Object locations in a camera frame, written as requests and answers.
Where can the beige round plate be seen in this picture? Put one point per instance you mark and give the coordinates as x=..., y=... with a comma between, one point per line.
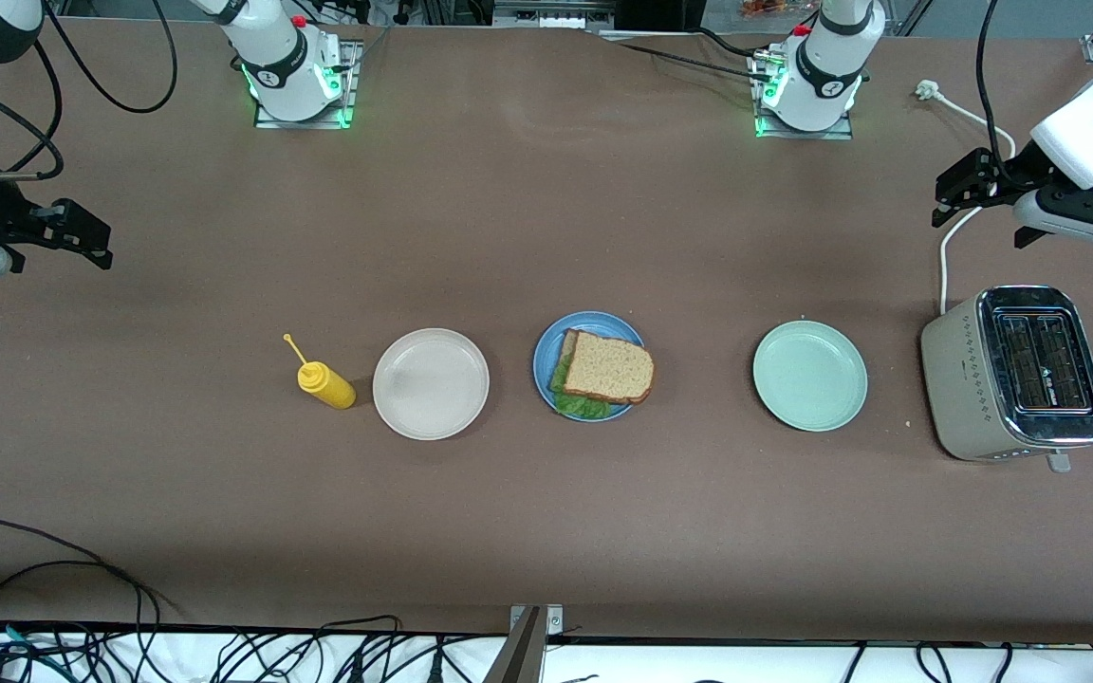
x=431, y=384

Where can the green round plate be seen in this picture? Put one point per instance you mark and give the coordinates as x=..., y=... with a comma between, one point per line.
x=810, y=376

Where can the grey metal bracket plate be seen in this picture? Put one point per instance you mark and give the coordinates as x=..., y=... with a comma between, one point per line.
x=554, y=621

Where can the green lettuce leaf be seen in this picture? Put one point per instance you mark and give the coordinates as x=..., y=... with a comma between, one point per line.
x=577, y=406

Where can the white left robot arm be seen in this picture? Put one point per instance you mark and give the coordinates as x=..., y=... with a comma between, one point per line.
x=831, y=66

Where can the beige chrome toaster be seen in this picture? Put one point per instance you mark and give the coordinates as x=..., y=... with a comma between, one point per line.
x=959, y=379

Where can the blue round plate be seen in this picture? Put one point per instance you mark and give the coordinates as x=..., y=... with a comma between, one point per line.
x=545, y=365

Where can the yellow squeeze bottle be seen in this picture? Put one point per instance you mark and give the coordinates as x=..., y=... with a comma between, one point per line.
x=328, y=384

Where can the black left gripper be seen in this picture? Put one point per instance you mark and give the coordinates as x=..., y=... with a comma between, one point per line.
x=1009, y=176

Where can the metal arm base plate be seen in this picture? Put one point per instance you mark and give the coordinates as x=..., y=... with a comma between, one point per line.
x=305, y=124
x=798, y=136

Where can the grey metal post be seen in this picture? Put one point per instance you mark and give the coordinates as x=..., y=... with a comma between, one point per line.
x=520, y=655

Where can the grey metal rail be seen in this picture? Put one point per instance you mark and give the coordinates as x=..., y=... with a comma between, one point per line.
x=556, y=11

